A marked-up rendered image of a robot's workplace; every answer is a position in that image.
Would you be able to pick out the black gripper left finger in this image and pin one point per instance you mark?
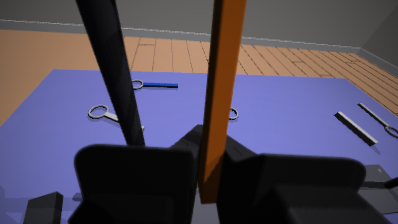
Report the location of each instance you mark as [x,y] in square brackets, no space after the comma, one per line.
[142,170]

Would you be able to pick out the grey loop with blue handle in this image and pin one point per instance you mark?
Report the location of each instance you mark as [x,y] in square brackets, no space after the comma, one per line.
[155,85]

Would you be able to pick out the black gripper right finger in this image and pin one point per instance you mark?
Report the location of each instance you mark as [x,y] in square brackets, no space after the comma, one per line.
[246,178]

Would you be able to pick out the orange handle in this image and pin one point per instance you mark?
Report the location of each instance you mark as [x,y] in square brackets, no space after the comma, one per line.
[226,33]

